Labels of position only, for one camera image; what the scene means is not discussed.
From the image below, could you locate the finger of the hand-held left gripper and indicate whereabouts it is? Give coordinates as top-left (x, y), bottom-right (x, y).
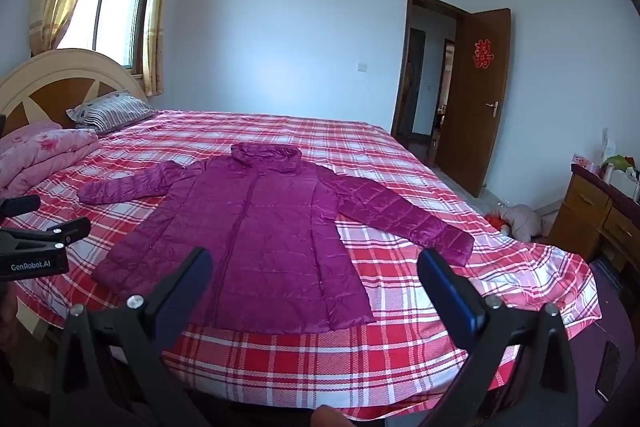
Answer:
top-left (0, 217), bottom-right (92, 256)
top-left (0, 195), bottom-right (42, 222)

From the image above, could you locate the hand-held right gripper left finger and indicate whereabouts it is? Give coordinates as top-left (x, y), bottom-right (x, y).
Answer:
top-left (49, 247), bottom-right (214, 427)

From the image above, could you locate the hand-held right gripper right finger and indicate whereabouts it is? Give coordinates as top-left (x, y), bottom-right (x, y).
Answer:
top-left (416, 248), bottom-right (580, 427)

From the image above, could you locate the purple puffer jacket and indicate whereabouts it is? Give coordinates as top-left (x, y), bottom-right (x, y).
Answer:
top-left (77, 142), bottom-right (476, 335)

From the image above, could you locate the pink floral quilt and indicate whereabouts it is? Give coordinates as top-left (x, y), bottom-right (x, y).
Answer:
top-left (0, 123), bottom-right (101, 200)

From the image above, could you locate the cream wooden bed headboard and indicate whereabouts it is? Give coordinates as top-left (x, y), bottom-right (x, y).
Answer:
top-left (0, 48), bottom-right (148, 142)

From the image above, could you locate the striped pillow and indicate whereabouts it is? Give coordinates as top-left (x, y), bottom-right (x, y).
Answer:
top-left (66, 91), bottom-right (157, 135)

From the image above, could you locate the red plaid bed sheet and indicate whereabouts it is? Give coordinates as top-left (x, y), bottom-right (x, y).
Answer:
top-left (10, 109), bottom-right (601, 423)

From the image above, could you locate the dark purple cloth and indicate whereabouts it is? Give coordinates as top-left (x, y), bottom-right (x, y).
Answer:
top-left (565, 322), bottom-right (640, 427)

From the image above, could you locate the wooden desk with drawers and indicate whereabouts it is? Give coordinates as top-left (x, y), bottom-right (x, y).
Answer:
top-left (547, 163), bottom-right (640, 275)

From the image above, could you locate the black phone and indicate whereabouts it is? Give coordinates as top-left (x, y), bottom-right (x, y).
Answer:
top-left (595, 339), bottom-right (622, 403)

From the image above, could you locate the brown wooden door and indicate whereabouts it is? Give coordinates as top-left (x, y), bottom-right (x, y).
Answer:
top-left (434, 8), bottom-right (512, 198)

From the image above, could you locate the green and red toy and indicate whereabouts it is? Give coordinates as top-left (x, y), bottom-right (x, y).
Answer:
top-left (601, 154), bottom-right (640, 182)

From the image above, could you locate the red paper door decoration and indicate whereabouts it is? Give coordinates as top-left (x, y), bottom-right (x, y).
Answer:
top-left (471, 39), bottom-right (493, 70)

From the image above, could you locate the brown door frame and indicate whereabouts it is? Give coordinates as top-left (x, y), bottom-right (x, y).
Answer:
top-left (391, 0), bottom-right (471, 142)

